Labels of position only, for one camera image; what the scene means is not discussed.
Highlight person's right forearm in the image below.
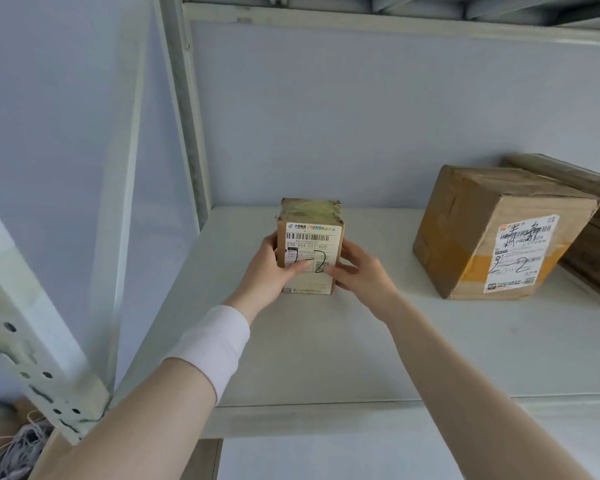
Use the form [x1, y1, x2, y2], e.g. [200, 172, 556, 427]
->
[385, 299, 593, 480]

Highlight white metal shelf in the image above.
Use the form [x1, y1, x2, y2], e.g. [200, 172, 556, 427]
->
[0, 0, 600, 480]

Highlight long brown box 2-2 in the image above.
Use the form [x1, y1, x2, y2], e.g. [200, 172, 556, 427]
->
[499, 153, 600, 308]

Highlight tangled white cables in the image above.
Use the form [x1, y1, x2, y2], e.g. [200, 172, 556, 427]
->
[0, 414, 56, 480]

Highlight brown box yellow tape 2-2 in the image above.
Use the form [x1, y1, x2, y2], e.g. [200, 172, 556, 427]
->
[412, 164, 600, 301]

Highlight person's left forearm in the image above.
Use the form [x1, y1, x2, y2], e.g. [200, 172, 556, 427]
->
[29, 357, 219, 480]

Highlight person's left hand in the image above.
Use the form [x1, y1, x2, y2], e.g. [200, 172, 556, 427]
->
[223, 232, 311, 325]

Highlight open cardboard box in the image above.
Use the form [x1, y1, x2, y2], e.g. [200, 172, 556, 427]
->
[9, 394, 76, 480]

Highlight white wristband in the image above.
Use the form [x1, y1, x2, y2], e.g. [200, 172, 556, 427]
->
[161, 304, 252, 407]

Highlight small yellow-taped box marked 2-2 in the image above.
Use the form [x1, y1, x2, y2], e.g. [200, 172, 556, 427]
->
[275, 197, 346, 297]

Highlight person's right hand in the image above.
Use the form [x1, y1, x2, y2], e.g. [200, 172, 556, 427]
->
[325, 238, 403, 323]

